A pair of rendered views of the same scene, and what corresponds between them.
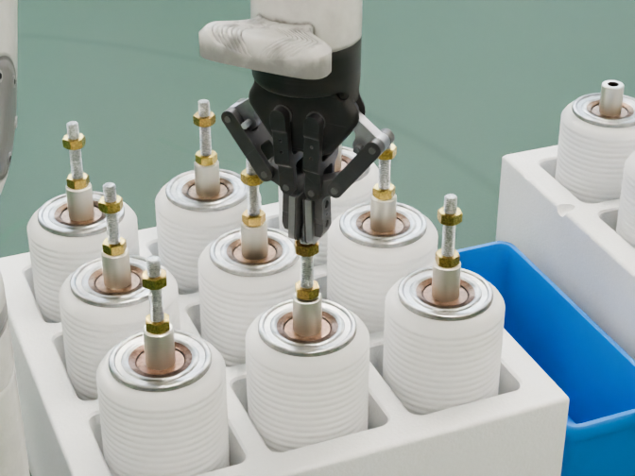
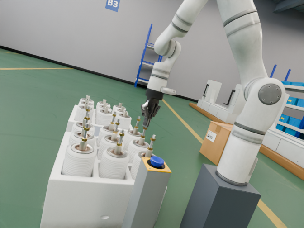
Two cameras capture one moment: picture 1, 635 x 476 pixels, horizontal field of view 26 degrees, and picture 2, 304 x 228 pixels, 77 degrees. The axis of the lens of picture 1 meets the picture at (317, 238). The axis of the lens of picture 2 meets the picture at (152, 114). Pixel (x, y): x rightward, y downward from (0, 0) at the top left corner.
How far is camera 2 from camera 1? 1.19 m
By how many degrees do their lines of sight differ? 83
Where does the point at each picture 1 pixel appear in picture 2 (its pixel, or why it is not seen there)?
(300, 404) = not seen: hidden behind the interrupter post
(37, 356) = (107, 181)
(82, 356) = (122, 171)
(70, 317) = (122, 163)
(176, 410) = not seen: hidden behind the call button
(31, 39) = not seen: outside the picture
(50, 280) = (88, 166)
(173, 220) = (89, 142)
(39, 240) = (87, 156)
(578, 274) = (97, 134)
